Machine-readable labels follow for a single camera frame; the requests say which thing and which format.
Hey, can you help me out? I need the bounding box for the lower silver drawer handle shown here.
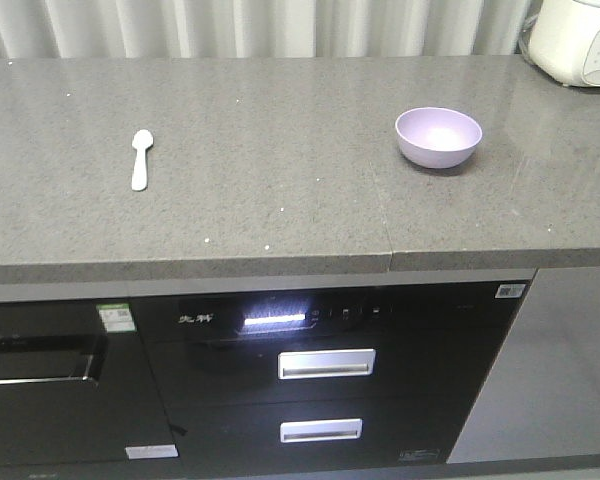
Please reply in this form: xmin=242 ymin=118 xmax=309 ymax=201
xmin=279 ymin=418 xmax=363 ymax=443

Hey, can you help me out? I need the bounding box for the pale green plastic spoon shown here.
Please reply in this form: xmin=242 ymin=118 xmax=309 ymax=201
xmin=131 ymin=129 xmax=154 ymax=192

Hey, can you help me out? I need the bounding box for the upper silver drawer handle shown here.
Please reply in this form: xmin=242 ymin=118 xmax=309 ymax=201
xmin=278 ymin=348 xmax=376 ymax=380

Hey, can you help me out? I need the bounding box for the white pleated curtain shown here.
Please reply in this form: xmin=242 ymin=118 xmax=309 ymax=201
xmin=0 ymin=0 xmax=540 ymax=59

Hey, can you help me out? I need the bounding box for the black built-in dishwasher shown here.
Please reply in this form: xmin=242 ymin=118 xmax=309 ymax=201
xmin=0 ymin=300 xmax=181 ymax=479

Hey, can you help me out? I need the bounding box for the black disinfection cabinet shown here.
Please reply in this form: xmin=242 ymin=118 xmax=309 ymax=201
xmin=131 ymin=280 xmax=527 ymax=478

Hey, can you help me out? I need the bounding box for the grey cabinet door panel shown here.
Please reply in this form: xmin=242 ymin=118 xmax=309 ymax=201
xmin=449 ymin=267 xmax=600 ymax=464

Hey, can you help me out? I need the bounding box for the white rice cooker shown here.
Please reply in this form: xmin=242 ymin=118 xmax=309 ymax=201
xmin=528 ymin=0 xmax=600 ymax=88

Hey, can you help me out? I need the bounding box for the purple plastic bowl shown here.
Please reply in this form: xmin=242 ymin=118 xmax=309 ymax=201
xmin=394 ymin=107 xmax=483 ymax=169

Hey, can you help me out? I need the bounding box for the silver drawer handle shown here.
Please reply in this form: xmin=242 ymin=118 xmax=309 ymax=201
xmin=279 ymin=418 xmax=363 ymax=443
xmin=278 ymin=348 xmax=376 ymax=380

